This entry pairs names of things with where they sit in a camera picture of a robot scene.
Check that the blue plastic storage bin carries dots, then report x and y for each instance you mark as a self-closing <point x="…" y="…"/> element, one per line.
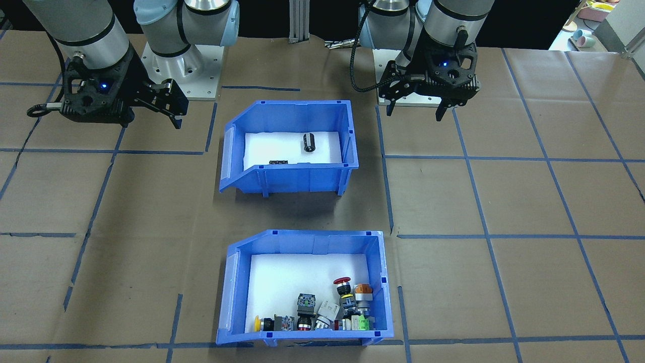
<point x="312" y="339"/>
<point x="282" y="179"/>

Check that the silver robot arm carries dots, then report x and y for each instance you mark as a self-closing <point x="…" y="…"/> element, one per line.
<point x="453" y="15"/>
<point x="85" y="30"/>

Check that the black cylindrical battery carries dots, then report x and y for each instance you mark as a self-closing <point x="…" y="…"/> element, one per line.
<point x="309" y="142"/>

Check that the teal cup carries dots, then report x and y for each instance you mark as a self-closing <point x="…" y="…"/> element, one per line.
<point x="578" y="35"/>

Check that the pink cup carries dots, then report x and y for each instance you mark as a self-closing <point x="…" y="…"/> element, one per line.
<point x="588" y="42"/>

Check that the pink tray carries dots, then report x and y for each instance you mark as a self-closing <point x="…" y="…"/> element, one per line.
<point x="592" y="12"/>

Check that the aluminium profile bar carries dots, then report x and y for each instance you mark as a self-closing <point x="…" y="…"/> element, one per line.
<point x="620" y="43"/>

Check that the silver pilot lamp orange cap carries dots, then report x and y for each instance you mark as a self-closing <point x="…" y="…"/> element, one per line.
<point x="364" y="297"/>

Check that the red mushroom emergency stop button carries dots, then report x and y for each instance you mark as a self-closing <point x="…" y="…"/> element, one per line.
<point x="343" y="290"/>

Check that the grey contact block green centre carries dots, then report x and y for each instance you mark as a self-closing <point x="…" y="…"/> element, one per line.
<point x="306" y="304"/>

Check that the yellow push button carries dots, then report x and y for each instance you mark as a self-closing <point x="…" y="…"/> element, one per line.
<point x="272" y="323"/>

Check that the white square base plate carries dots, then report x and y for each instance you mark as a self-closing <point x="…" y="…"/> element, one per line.
<point x="383" y="56"/>
<point x="206" y="75"/>

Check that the aluminium profile post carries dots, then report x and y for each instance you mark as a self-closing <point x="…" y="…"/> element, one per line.
<point x="299" y="20"/>

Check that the white plastic switch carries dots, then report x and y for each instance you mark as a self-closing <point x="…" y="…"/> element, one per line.
<point x="326" y="315"/>

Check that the small red white switch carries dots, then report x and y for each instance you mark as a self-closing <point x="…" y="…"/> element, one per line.
<point x="342" y="324"/>

